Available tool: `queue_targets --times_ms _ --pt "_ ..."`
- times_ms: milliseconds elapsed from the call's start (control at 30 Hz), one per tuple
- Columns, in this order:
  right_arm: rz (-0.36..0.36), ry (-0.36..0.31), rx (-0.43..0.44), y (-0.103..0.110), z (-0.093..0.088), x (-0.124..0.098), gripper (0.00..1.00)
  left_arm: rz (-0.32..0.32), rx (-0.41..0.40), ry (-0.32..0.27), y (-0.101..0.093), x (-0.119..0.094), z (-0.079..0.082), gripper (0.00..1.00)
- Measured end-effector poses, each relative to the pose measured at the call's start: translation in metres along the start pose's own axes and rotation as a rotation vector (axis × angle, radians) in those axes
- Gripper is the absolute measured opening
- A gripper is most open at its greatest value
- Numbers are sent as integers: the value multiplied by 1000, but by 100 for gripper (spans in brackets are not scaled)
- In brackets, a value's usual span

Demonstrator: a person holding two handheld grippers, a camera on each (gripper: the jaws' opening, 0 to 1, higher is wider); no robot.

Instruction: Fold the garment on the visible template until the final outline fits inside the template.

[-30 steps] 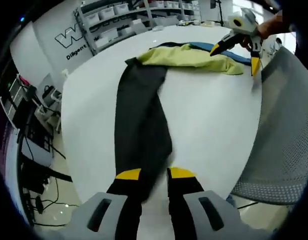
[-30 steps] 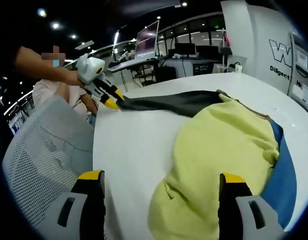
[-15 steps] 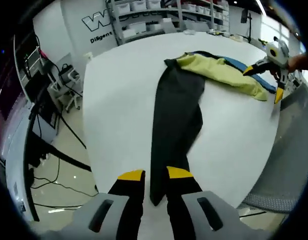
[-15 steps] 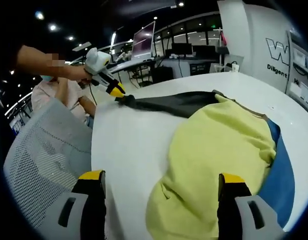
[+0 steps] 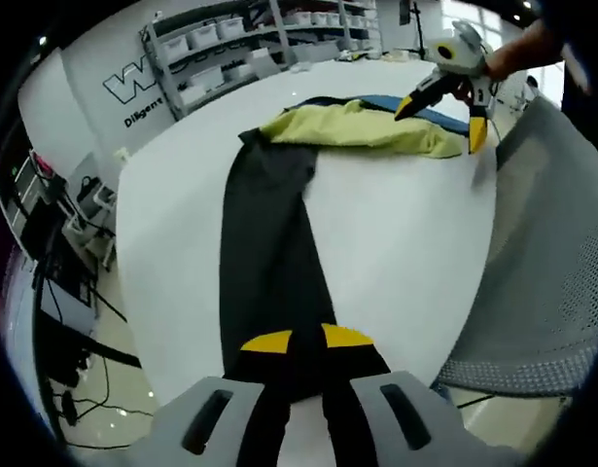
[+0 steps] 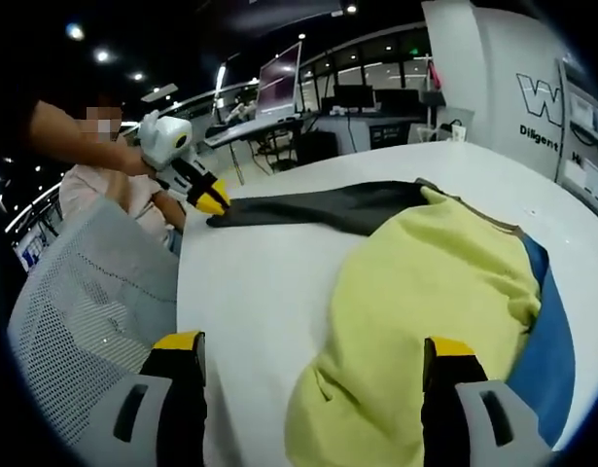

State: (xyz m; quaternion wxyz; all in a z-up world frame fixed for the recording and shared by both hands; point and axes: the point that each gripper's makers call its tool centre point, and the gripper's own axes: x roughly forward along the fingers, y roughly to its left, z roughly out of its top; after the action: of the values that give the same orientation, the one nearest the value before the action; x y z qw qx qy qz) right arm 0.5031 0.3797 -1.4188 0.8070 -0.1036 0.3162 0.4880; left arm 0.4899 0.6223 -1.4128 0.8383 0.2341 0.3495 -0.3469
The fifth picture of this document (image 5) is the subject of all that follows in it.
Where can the grey mesh chair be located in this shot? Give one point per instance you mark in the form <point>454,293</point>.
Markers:
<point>546,243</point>

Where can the black power strip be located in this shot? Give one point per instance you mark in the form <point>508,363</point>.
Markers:
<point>68,407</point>

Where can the pale yellow cloth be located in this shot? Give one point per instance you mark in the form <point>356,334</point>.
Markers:
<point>398,57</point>

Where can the black monitor on stand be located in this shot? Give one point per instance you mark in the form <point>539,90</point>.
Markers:
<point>406,12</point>

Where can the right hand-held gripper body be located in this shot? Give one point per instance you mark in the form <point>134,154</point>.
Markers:
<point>461,56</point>

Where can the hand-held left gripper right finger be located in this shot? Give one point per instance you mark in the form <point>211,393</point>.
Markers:
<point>376,428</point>

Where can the yellow blue grey garment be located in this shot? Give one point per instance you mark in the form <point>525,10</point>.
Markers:
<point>269,243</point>

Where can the black equipment cart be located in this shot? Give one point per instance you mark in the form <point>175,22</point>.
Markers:
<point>41,233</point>

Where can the white plastic bag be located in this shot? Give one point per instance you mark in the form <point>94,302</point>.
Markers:
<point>299,68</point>

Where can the row of white storage boxes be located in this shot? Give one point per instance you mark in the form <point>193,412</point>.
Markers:
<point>203,34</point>

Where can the small white yellow device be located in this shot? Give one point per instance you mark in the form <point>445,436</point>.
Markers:
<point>354,55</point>

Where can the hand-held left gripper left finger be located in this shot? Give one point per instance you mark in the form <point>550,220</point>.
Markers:
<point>216,423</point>

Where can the grey metal shelving unit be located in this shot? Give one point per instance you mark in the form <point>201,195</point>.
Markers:
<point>279,31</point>

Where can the person's right hand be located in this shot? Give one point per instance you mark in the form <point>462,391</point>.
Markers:
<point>500,61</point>

